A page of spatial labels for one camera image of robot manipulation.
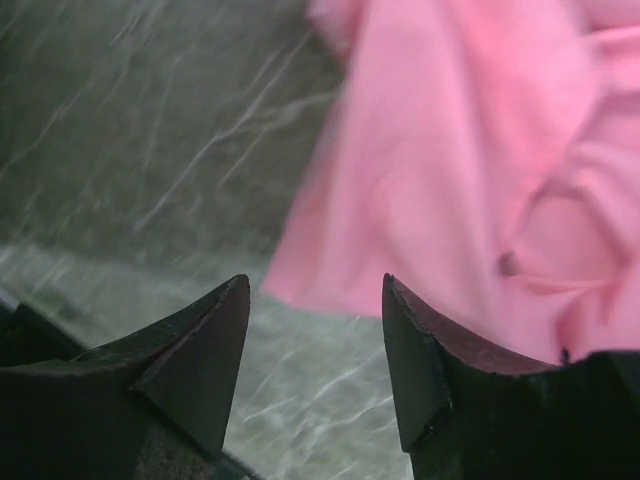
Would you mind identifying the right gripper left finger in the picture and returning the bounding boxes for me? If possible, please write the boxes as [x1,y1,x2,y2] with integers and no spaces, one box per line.
[1,275,250,479]

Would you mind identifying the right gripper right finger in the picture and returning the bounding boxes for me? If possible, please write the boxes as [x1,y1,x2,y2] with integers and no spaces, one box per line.
[382,275,639,479]

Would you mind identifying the pink pillowcase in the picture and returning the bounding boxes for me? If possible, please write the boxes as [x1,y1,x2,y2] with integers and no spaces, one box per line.
[263,1,639,364]

